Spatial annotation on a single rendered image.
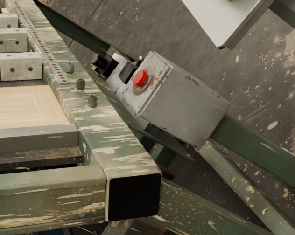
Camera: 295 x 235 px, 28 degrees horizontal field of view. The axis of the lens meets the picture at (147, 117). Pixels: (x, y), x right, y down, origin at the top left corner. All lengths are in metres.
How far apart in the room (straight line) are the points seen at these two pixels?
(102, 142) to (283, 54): 1.29
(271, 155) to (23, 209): 0.57
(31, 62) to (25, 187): 0.75
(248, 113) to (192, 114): 1.25
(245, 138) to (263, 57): 1.26
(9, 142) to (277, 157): 0.62
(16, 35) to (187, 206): 1.06
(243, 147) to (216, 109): 0.15
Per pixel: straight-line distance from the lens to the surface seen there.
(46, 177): 1.18
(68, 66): 1.75
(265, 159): 1.36
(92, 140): 1.34
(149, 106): 1.15
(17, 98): 1.67
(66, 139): 1.41
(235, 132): 1.29
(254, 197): 1.94
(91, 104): 1.51
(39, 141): 1.40
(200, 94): 1.18
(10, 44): 2.13
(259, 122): 2.36
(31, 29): 2.23
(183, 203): 1.29
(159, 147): 2.47
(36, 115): 1.55
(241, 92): 2.53
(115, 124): 1.42
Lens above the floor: 1.47
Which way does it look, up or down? 29 degrees down
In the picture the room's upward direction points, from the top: 60 degrees counter-clockwise
